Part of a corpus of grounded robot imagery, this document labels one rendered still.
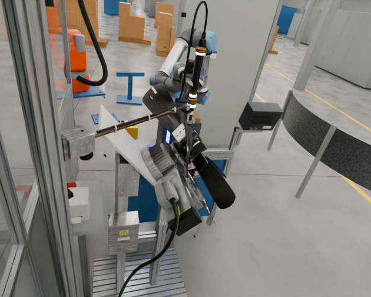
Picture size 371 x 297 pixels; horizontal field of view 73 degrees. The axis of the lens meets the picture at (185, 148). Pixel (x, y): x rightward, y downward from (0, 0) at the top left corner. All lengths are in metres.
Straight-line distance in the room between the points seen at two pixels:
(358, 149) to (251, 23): 1.79
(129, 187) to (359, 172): 2.26
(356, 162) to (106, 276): 2.40
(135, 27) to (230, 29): 7.40
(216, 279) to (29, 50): 1.96
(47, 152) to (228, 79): 2.83
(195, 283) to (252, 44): 2.68
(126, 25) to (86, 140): 9.59
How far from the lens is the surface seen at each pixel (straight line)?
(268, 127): 2.03
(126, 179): 1.23
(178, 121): 1.27
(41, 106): 0.76
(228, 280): 2.26
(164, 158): 1.21
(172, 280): 2.06
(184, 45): 1.72
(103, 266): 2.11
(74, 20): 9.15
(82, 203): 1.26
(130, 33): 10.41
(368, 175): 2.91
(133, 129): 1.65
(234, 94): 3.52
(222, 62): 3.30
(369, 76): 10.88
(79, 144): 0.87
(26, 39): 0.71
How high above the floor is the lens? 1.84
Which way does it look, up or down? 31 degrees down
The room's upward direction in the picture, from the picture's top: 10 degrees clockwise
